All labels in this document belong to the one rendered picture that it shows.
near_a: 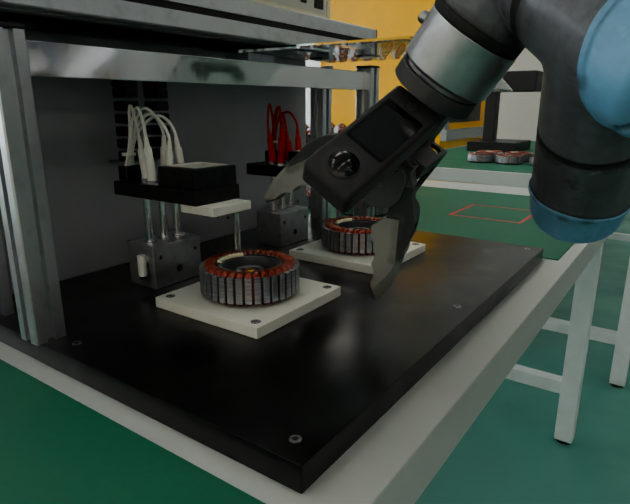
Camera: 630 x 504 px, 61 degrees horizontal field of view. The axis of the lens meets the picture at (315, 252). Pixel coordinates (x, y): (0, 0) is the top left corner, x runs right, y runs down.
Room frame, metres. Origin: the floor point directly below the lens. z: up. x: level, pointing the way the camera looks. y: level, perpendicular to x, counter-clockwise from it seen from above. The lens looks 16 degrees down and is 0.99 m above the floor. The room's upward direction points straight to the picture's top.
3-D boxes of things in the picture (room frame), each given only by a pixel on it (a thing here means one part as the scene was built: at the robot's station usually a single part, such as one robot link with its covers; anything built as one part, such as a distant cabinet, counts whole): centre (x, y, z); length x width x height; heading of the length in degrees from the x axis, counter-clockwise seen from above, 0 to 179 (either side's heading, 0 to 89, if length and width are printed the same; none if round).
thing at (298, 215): (0.86, 0.05, 0.80); 0.08 x 0.05 x 0.06; 145
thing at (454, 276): (0.68, 0.02, 0.76); 0.64 x 0.47 x 0.02; 145
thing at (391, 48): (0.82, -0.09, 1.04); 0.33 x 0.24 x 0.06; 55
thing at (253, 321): (0.57, 0.07, 0.78); 0.15 x 0.15 x 0.01; 55
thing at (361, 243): (0.77, -0.07, 0.80); 0.11 x 0.11 x 0.04
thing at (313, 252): (0.77, -0.07, 0.78); 0.15 x 0.15 x 0.01; 55
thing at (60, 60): (0.73, 0.09, 1.03); 0.62 x 0.01 x 0.03; 145
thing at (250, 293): (0.57, 0.07, 0.80); 0.11 x 0.11 x 0.04
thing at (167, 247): (0.66, 0.19, 0.80); 0.08 x 0.05 x 0.06; 145
